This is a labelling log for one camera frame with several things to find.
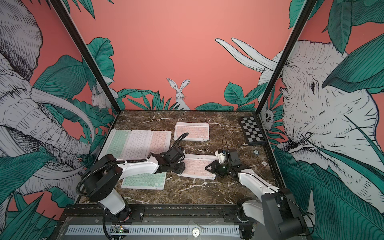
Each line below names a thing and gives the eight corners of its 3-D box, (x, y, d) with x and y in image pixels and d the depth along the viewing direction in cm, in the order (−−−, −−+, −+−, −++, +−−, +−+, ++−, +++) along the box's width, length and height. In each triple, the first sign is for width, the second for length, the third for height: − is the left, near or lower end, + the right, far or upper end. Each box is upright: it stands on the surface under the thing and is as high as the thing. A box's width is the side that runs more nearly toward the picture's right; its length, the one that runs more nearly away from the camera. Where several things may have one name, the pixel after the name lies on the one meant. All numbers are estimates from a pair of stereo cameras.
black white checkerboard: (245, 144, 104) (247, 141, 101) (239, 119, 119) (240, 116, 116) (264, 144, 104) (266, 141, 101) (256, 119, 119) (257, 116, 116)
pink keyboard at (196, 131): (173, 140, 105) (173, 137, 103) (175, 124, 114) (175, 122, 112) (209, 140, 105) (209, 138, 103) (208, 125, 115) (208, 122, 112)
